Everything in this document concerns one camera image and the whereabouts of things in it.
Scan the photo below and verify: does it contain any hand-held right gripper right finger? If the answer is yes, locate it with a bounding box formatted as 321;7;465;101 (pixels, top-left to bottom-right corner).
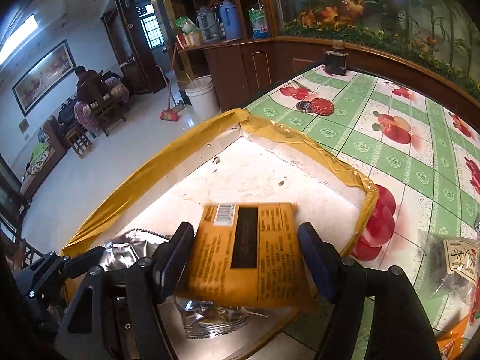
298;222;443;360

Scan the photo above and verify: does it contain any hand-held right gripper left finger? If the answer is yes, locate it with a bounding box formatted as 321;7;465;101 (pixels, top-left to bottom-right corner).
54;221;196;360

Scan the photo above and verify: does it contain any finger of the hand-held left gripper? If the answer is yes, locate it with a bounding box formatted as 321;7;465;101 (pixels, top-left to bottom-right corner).
15;247;106;310

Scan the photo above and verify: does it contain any orange snack packet black label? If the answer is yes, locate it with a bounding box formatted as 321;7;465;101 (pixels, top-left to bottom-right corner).
176;202;319;314

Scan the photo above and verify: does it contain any orange snack packet red print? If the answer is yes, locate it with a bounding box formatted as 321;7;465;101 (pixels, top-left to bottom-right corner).
436;320;480;360

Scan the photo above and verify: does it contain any silver foil snack packet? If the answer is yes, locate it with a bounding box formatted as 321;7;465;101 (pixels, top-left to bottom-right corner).
175;295;259;340
103;229;177;271

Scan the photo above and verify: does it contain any wooden bench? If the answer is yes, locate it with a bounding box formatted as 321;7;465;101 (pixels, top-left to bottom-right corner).
20;116;69;196

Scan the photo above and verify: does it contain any clear snack packet beige label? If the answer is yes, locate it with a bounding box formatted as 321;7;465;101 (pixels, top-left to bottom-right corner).
417;229;480;299

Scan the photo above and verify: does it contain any red broom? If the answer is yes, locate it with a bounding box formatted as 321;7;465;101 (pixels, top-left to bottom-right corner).
160;43;187;122

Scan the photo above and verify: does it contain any red round tin lid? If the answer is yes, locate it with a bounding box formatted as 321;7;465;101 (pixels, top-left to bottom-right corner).
310;98;335;115

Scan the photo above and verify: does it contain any white plastic bucket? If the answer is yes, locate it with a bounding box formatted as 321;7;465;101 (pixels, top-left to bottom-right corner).
185;76;221;119

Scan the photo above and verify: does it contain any wooden chair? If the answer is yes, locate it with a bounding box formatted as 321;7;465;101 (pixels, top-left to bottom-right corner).
88;79;127;136

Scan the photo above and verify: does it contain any wooden cabinet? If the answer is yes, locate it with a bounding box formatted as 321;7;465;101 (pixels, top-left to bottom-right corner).
176;35;480;121

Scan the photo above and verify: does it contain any small black pot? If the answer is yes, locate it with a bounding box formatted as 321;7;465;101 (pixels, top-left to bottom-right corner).
323;49;349;76

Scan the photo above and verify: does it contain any tall wooden wardrobe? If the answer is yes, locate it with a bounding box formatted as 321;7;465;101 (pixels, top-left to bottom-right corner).
102;0;168;95

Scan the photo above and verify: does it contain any green white bag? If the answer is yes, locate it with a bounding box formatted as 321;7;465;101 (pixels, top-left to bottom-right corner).
175;16;205;48

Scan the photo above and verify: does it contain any ceiling tube light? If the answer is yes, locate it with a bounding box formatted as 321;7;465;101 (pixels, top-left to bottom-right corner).
0;14;38;64

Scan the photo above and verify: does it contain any barred window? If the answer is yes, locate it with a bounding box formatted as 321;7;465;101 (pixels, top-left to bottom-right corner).
140;4;166;49

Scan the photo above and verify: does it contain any grey thermos jug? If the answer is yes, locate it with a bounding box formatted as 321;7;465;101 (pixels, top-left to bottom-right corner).
196;6;220;42

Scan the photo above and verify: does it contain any blue thermos jug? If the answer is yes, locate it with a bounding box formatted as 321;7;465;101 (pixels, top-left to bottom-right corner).
218;1;241;41

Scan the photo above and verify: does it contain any flower mural glass panel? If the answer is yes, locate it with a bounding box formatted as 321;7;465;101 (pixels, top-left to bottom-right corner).
270;0;480;88

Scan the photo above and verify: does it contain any framed wall painting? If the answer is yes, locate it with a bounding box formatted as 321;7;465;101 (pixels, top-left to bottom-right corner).
12;39;74;117

